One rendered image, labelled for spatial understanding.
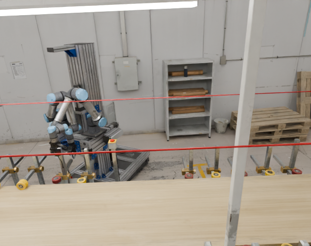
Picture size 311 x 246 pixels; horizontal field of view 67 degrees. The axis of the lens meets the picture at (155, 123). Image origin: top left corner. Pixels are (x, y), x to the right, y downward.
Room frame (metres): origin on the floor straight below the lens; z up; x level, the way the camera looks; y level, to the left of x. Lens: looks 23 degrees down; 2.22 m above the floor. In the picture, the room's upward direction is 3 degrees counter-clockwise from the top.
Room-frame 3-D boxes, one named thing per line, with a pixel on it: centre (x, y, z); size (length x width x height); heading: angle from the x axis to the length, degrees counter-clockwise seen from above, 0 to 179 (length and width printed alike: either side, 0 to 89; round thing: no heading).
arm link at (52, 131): (2.07, 0.99, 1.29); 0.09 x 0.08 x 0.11; 141
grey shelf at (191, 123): (4.47, -0.66, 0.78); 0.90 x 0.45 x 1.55; 94
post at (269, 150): (1.95, -1.08, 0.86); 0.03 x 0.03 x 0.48; 0
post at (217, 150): (1.95, -0.58, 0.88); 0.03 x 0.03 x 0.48; 0
